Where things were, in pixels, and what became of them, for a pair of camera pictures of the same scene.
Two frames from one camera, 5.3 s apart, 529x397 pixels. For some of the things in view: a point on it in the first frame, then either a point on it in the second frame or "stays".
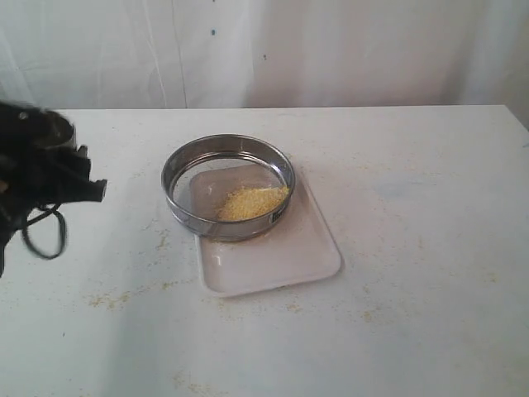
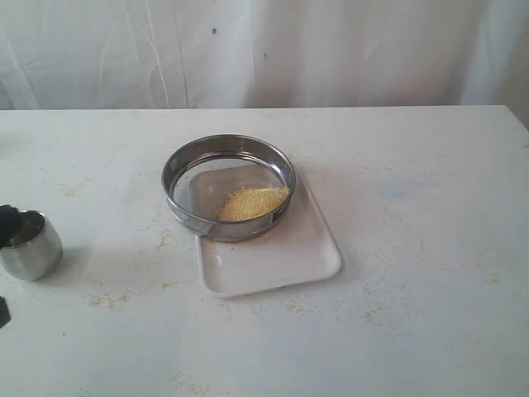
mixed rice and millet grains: x=253 y=203 stays
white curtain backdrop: x=99 y=55 stays
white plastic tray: x=302 y=251 stays
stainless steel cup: x=56 y=132 → x=37 y=249
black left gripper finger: x=72 y=181 → x=10 y=223
